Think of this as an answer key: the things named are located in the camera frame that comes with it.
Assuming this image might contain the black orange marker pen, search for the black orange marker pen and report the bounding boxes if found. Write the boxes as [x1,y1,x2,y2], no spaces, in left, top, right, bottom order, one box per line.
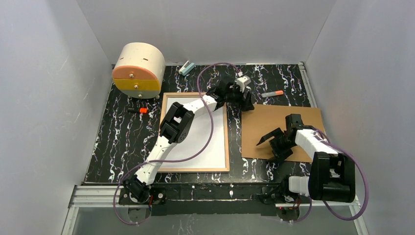
[127,108,148,114]

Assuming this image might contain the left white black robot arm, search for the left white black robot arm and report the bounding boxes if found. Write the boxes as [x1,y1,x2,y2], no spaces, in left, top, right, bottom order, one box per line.
[122,75,254,205]

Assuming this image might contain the printed photo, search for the printed photo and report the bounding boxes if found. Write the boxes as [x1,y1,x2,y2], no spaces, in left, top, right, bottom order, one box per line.
[159,97,227,169]

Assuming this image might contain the small light blue clip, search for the small light blue clip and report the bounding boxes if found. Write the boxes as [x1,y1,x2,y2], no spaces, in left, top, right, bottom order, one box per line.
[179,61,196,76]

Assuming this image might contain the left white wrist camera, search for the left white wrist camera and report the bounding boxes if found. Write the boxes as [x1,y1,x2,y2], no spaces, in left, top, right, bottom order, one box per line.
[236,75,251,93]

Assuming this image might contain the round cream drawer box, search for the round cream drawer box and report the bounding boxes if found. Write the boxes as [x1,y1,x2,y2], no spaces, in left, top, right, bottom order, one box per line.
[112,42,165,99]

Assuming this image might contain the grey orange marker pen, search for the grey orange marker pen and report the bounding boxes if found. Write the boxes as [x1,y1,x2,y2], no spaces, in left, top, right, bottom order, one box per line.
[261,90,284,98]

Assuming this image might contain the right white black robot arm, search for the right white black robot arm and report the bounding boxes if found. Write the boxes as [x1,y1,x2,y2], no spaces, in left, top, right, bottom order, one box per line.
[258,114,355,204]

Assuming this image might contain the purple cable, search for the purple cable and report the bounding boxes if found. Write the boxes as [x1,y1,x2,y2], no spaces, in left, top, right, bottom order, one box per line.
[112,62,242,226]
[292,128,370,224]

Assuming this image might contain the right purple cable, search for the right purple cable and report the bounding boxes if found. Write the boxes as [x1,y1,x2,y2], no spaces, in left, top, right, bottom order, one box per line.
[292,128,370,224]

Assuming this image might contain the white wooden picture frame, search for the white wooden picture frame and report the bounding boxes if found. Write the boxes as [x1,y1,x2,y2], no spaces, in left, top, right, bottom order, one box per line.
[159,92,230,173]

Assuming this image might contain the brown cardboard backing board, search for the brown cardboard backing board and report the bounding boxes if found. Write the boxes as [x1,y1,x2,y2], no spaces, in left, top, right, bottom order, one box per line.
[241,104,325,160]

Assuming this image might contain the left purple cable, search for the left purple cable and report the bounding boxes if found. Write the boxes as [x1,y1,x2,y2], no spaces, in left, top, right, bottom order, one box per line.
[112,62,242,226]

